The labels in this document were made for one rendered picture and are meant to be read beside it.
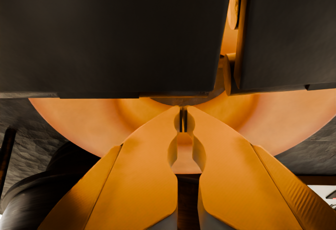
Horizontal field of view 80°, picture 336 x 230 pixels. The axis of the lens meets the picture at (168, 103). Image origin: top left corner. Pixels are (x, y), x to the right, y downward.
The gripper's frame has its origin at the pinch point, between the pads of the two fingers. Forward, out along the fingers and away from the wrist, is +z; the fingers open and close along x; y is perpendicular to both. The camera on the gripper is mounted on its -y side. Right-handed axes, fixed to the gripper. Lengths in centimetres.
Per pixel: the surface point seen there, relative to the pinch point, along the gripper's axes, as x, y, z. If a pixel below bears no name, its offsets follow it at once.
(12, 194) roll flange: -22.7, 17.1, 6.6
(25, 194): -19.3, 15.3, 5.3
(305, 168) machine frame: 23.7, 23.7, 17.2
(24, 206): -18.2, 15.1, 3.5
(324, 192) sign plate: 29.0, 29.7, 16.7
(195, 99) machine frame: 1.4, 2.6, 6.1
